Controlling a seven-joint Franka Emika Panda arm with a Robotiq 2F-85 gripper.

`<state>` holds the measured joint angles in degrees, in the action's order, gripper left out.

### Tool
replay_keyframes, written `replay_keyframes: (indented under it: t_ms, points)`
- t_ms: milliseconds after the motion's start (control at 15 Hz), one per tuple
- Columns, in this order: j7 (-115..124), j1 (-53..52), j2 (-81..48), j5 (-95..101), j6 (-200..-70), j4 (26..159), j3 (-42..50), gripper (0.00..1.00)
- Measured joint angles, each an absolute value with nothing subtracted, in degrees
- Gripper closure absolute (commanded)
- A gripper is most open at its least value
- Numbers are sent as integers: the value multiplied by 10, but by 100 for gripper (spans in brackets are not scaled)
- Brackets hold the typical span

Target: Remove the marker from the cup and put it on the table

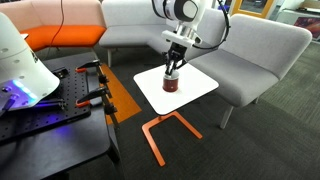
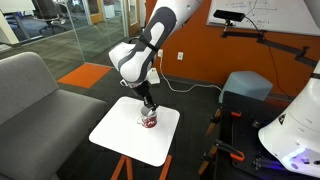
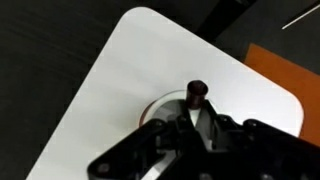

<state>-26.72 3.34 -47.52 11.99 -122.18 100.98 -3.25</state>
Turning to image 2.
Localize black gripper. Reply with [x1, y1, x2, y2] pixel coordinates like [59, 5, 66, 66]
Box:
[137, 81, 160, 114]

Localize red and white mug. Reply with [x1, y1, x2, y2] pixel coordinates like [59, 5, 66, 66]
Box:
[136, 105, 159, 130]

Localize white wrist mounted box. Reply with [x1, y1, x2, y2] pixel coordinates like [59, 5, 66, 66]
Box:
[145, 67, 162, 86]

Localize orange table legs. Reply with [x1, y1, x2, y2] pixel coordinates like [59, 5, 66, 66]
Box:
[110, 154, 173, 180]

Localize black robot mounting board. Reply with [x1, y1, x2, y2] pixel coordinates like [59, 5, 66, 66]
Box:
[213, 90, 320, 180]

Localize blue-grey ottoman stool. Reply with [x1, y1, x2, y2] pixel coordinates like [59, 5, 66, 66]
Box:
[218, 70, 274, 104]

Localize wooden door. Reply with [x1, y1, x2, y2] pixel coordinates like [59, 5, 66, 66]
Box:
[87, 0, 106, 25]

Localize grey fabric sofa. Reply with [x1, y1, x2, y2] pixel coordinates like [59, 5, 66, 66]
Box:
[0, 51, 109, 180]

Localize black office chair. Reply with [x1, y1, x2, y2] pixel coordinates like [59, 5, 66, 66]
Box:
[31, 0, 69, 35]

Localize white office desk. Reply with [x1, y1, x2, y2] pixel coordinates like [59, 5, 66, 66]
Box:
[0, 0, 37, 46]

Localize white power cable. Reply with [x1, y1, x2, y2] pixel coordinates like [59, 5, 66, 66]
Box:
[158, 54, 224, 94]

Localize orange handled bar clamp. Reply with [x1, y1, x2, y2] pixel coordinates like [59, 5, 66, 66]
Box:
[197, 139, 246, 176]
[205, 107, 243, 136]

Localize black exterior camera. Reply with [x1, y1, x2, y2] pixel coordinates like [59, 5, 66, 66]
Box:
[212, 9, 247, 24]

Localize black camera cable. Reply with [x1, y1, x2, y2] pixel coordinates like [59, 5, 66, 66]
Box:
[244, 16, 291, 99]

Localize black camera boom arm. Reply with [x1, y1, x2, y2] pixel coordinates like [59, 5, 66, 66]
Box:
[220, 25, 319, 68]

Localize white wall whiteboard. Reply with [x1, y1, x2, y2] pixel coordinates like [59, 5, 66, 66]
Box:
[205, 0, 320, 37]

